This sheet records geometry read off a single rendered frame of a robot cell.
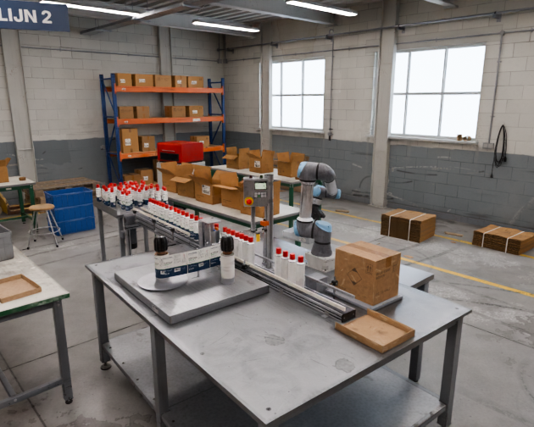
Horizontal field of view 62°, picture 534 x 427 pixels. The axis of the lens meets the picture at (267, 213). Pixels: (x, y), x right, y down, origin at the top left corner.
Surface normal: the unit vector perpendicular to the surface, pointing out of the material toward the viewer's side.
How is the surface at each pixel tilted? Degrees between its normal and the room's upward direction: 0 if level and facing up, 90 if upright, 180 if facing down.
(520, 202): 90
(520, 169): 90
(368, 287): 90
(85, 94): 90
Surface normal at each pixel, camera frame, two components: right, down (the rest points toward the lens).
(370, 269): -0.78, 0.15
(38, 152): 0.68, 0.18
